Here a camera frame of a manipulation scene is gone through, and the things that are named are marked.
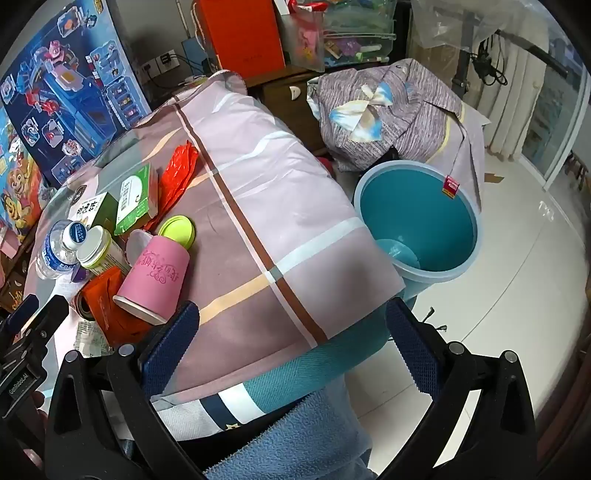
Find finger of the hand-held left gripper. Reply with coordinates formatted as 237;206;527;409
0;294;40;340
14;296;69;356

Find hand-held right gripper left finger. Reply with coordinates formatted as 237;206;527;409
44;300;204;480

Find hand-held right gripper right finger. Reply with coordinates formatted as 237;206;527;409
379;298;539;480

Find silver foil lid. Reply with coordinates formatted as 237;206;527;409
124;229;153;266

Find green plastic lid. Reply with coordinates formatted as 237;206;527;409
157;215;197;250

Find green biscuit box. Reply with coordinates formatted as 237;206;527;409
67;191;122;236

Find teal plastic bin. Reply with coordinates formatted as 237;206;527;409
353;161;485;308

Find green and white medicine box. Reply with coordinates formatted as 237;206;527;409
113;164;160;236

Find red plastic bag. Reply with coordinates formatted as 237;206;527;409
157;141;199;217

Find silver can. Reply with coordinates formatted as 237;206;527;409
71;288;95;319

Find orange crumpled bag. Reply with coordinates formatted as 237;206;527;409
81;268;153;347

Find clear water bottle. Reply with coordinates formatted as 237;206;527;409
36;219;90;280

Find pink paper cup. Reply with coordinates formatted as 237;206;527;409
113;234;191;325

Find yellow-green can with white lid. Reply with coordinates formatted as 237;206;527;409
76;225;132;278

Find cartoon dog box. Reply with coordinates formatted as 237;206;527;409
0;111;51;245

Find pink checked blanket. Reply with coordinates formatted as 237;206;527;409
23;69;407;402

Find blue toy box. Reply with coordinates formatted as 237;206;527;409
0;0;153;185

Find grey striped cloth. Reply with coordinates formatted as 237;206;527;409
307;58;492;213

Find wooden cabinet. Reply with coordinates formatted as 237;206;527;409
245;62;333;153

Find glass door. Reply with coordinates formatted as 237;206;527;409
522;28;591;185

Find cream curtain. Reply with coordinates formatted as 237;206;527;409
462;28;550;158

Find black stand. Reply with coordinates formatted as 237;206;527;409
452;0;568;97

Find small blue box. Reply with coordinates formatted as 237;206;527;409
181;37;206;77

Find clear storage box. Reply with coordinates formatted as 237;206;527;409
318;0;398;68

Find orange box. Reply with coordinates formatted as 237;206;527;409
194;0;286;79

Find pink packet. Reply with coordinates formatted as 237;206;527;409
286;9;324;72

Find large clear plastic sheet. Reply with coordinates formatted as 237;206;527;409
411;0;499;51

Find black cable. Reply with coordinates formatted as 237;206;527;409
420;307;446;330

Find wall power outlet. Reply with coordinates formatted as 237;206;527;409
141;50;181;84

